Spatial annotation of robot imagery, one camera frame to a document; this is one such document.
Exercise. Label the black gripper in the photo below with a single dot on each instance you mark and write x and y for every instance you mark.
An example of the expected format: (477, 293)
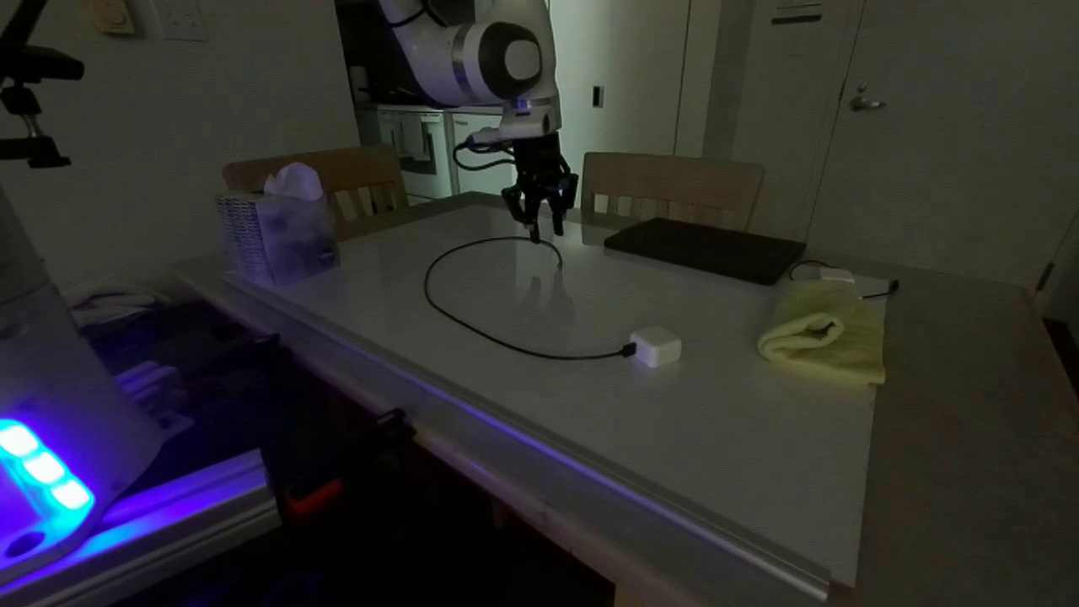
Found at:
(540, 171)

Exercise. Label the white power adapter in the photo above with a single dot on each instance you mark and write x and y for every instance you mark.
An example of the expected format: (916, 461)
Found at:
(654, 344)

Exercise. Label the white kitchen cabinet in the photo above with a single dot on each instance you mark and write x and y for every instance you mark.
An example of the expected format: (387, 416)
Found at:
(481, 171)

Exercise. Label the wooden chair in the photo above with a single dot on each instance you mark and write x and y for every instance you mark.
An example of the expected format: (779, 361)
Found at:
(357, 179)
(675, 185)

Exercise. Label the white oven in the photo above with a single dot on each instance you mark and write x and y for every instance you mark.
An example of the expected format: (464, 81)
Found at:
(421, 163)

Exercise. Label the white tissue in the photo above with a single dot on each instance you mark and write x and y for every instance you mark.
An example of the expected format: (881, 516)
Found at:
(293, 179)

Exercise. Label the grey tissue box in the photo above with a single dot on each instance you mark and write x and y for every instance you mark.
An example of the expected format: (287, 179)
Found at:
(282, 241)

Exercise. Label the small white flat item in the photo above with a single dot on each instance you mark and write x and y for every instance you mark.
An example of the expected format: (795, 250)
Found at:
(827, 275)

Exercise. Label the yellow folded cloth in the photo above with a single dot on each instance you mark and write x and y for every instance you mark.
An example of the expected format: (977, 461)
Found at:
(827, 339)

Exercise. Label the door sign plate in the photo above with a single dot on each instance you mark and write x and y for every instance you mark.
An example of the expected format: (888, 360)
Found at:
(795, 12)

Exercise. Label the red clamp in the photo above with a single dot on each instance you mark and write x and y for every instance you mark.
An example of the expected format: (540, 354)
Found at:
(315, 497)

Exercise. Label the grey door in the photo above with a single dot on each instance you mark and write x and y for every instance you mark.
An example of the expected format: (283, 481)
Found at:
(965, 135)

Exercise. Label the dark wall switch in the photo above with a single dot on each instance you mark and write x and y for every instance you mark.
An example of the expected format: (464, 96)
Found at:
(598, 96)

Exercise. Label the aluminium frame rail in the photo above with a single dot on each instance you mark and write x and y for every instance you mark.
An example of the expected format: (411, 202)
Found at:
(179, 523)

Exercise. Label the yellow wall note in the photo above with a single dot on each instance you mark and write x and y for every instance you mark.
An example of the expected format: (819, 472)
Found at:
(112, 15)

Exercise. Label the black camera on tripod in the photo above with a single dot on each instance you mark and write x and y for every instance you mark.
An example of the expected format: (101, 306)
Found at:
(27, 61)

